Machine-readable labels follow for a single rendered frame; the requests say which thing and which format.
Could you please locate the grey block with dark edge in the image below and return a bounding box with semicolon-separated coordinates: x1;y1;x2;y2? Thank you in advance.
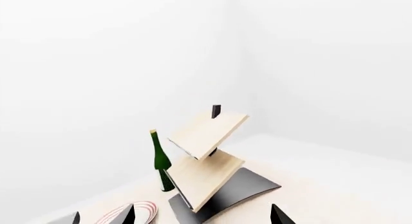
47;210;81;224

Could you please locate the green wine bottle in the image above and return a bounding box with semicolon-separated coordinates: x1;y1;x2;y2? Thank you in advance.
149;128;176;193

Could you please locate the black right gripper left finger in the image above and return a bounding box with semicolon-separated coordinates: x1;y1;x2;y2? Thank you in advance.
110;203;136;224

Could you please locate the wooden two-shelf rack black base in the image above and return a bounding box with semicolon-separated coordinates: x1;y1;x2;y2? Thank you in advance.
166;104;282;224

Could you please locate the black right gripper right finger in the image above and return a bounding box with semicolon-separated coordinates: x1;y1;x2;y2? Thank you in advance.
270;203;297;224

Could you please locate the white plate with red rings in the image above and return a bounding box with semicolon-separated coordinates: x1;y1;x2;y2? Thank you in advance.
96;200;159;224

